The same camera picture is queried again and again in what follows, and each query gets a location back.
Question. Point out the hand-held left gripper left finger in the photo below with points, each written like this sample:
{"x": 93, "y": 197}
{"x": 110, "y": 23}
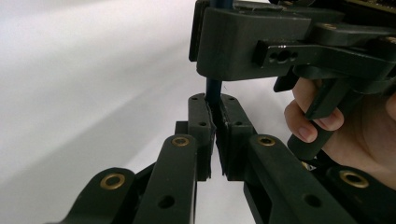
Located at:
{"x": 199, "y": 124}

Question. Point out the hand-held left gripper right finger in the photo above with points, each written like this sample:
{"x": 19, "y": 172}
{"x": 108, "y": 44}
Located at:
{"x": 235, "y": 133}

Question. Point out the white board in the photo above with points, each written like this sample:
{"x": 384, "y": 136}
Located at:
{"x": 93, "y": 140}

